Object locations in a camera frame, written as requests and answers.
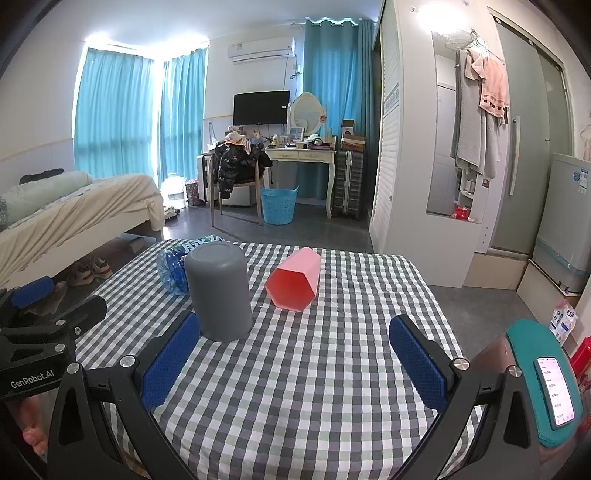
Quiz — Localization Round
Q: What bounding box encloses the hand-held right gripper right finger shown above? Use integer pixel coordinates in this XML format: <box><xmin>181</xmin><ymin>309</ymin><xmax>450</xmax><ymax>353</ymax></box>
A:
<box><xmin>389</xmin><ymin>315</ymin><xmax>542</xmax><ymax>480</ymax></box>

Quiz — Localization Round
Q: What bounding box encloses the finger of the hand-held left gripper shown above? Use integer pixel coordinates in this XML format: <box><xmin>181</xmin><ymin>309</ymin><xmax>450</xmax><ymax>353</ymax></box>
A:
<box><xmin>44</xmin><ymin>295</ymin><xmax>108</xmax><ymax>334</ymax></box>
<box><xmin>0</xmin><ymin>276</ymin><xmax>56</xmax><ymax>310</ymax></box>

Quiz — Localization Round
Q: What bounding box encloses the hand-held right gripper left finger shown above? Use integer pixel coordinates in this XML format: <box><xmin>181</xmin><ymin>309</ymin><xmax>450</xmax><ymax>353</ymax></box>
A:
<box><xmin>46</xmin><ymin>311</ymin><xmax>202</xmax><ymax>480</ymax></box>

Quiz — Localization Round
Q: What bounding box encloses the pink hexagonal cup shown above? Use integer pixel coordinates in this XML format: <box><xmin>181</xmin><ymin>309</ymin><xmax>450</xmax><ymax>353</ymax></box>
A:
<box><xmin>264</xmin><ymin>247</ymin><xmax>322</xmax><ymax>314</ymax></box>

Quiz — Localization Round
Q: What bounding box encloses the grey plastic cup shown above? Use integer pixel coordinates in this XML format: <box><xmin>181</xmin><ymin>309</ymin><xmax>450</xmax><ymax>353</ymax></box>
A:
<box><xmin>184</xmin><ymin>242</ymin><xmax>254</xmax><ymax>343</ymax></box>

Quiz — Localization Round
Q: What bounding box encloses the person's left hand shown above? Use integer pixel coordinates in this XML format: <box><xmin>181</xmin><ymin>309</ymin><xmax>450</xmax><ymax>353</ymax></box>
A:
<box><xmin>19</xmin><ymin>398</ymin><xmax>49</xmax><ymax>459</ymax></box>

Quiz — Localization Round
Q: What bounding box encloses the pair of sneakers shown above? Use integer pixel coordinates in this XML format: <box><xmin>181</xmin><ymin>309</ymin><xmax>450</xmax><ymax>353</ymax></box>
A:
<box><xmin>68</xmin><ymin>257</ymin><xmax>114</xmax><ymax>288</ymax></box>

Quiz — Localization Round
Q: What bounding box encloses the blue water bottle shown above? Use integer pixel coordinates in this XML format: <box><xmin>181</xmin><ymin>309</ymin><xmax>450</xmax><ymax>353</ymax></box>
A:
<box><xmin>156</xmin><ymin>235</ymin><xmax>228</xmax><ymax>296</ymax></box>

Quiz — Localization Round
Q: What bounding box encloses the pale green pillow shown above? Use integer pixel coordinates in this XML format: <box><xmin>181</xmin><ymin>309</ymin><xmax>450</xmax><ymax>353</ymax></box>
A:
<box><xmin>0</xmin><ymin>171</ymin><xmax>93</xmax><ymax>221</ymax></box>

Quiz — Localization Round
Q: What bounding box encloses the bed with beige sheet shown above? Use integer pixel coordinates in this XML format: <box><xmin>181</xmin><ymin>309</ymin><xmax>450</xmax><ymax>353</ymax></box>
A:
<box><xmin>0</xmin><ymin>171</ymin><xmax>166</xmax><ymax>292</ymax></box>

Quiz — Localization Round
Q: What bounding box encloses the grey checked tablecloth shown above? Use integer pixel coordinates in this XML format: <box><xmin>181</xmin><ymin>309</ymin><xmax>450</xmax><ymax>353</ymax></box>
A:
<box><xmin>73</xmin><ymin>240</ymin><xmax>491</xmax><ymax>480</ymax></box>

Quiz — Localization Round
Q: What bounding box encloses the smartphone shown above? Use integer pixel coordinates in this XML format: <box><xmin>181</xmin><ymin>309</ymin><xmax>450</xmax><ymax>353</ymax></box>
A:
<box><xmin>533</xmin><ymin>355</ymin><xmax>577</xmax><ymax>431</ymax></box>

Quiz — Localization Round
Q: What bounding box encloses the clear water jug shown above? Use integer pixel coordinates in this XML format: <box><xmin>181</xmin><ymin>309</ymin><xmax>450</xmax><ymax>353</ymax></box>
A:
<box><xmin>160</xmin><ymin>172</ymin><xmax>188</xmax><ymax>210</ymax></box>

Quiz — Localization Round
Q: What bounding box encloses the white printed package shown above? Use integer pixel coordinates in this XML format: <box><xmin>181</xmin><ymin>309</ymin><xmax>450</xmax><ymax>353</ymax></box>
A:
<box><xmin>549</xmin><ymin>299</ymin><xmax>581</xmax><ymax>345</ymax></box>

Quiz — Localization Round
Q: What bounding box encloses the pink patterned bag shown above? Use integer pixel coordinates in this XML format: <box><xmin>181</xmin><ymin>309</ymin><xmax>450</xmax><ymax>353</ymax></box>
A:
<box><xmin>185</xmin><ymin>179</ymin><xmax>206</xmax><ymax>208</ymax></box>

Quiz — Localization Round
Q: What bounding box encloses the red plastic container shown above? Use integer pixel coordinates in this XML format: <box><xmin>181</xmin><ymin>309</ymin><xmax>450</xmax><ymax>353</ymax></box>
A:
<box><xmin>569</xmin><ymin>336</ymin><xmax>591</xmax><ymax>385</ymax></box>

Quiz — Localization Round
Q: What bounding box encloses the wooden chair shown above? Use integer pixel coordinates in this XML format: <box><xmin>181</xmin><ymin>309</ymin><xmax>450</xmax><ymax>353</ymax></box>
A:
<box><xmin>209</xmin><ymin>152</ymin><xmax>267</xmax><ymax>228</ymax></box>

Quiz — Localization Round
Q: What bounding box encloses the dark suitcase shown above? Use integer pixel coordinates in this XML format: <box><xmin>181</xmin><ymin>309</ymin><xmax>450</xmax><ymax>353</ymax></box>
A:
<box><xmin>332</xmin><ymin>148</ymin><xmax>366</xmax><ymax>221</ymax></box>

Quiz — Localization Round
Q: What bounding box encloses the teal curtain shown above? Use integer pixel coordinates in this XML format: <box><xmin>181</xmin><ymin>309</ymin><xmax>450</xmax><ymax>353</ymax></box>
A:
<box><xmin>295</xmin><ymin>17</ymin><xmax>376</xmax><ymax>202</ymax></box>
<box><xmin>73</xmin><ymin>46</ymin><xmax>156</xmax><ymax>180</ymax></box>
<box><xmin>157</xmin><ymin>48</ymin><xmax>209</xmax><ymax>186</ymax></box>

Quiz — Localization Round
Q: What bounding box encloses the blue laundry basket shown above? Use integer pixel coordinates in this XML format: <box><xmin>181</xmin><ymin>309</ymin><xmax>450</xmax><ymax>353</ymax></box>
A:
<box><xmin>260</xmin><ymin>185</ymin><xmax>300</xmax><ymax>226</ymax></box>

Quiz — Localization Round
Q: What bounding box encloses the white wardrobe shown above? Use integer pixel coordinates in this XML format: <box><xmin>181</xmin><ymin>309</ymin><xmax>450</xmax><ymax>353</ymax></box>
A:
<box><xmin>368</xmin><ymin>0</ymin><xmax>491</xmax><ymax>288</ymax></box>

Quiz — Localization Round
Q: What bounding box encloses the white refrigerator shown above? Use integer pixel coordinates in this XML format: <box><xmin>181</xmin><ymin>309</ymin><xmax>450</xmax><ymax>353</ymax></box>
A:
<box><xmin>530</xmin><ymin>152</ymin><xmax>591</xmax><ymax>297</ymax></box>

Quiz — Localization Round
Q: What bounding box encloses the dark patterned jacket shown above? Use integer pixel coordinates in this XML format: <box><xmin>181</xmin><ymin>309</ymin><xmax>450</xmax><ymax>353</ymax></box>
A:
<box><xmin>212</xmin><ymin>137</ymin><xmax>274</xmax><ymax>200</ymax></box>

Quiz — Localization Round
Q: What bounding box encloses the cardboard box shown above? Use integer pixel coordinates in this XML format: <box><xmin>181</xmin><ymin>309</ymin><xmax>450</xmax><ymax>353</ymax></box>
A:
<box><xmin>340</xmin><ymin>119</ymin><xmax>367</xmax><ymax>152</ymax></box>

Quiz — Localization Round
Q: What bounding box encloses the cream dressing table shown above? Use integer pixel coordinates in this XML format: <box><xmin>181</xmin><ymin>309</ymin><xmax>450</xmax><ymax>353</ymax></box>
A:
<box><xmin>263</xmin><ymin>144</ymin><xmax>338</xmax><ymax>220</ymax></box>

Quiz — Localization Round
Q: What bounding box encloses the grey hanging towel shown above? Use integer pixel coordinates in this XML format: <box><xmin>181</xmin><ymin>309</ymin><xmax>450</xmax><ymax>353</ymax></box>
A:
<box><xmin>450</xmin><ymin>48</ymin><xmax>503</xmax><ymax>179</ymax></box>

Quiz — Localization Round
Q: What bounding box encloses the frosted glass door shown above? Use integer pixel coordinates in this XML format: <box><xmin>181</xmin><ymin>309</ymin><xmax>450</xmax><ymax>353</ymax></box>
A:
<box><xmin>488</xmin><ymin>8</ymin><xmax>577</xmax><ymax>257</ymax></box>

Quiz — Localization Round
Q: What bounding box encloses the black television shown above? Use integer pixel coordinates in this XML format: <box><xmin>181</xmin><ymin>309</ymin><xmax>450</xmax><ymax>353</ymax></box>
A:
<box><xmin>233</xmin><ymin>90</ymin><xmax>291</xmax><ymax>126</ymax></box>

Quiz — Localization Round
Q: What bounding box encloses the oval vanity mirror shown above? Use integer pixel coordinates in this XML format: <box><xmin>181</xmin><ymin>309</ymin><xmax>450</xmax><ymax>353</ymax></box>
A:
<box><xmin>287</xmin><ymin>92</ymin><xmax>327</xmax><ymax>136</ymax></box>

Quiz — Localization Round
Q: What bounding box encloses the pink hanging towel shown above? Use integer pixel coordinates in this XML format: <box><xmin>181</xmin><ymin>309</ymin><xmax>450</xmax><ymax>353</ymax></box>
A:
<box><xmin>464</xmin><ymin>50</ymin><xmax>511</xmax><ymax>125</ymax></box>

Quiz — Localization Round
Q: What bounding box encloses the white air conditioner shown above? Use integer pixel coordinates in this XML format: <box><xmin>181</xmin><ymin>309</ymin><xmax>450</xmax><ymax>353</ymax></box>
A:
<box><xmin>226</xmin><ymin>37</ymin><xmax>297</xmax><ymax>65</ymax></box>

